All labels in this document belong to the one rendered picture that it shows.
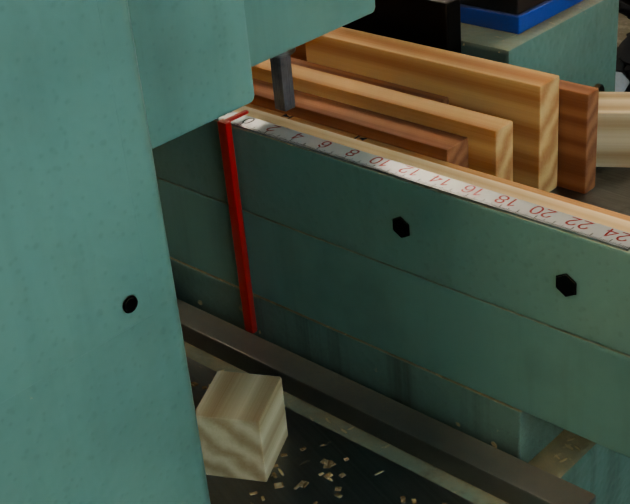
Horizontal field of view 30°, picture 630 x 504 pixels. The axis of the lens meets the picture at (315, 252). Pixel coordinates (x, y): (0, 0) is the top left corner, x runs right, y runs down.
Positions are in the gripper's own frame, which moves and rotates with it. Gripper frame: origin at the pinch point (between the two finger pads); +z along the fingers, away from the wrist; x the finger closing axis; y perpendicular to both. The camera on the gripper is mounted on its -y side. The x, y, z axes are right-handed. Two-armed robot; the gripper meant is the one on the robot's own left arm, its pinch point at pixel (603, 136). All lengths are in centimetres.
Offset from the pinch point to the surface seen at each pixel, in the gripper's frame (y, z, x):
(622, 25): 165, -143, 114
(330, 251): -42, 39, -14
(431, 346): -39, 40, -21
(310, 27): -51, 30, -11
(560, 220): -47, 35, -29
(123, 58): -65, 43, -18
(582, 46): -33.2, 14.4, -14.8
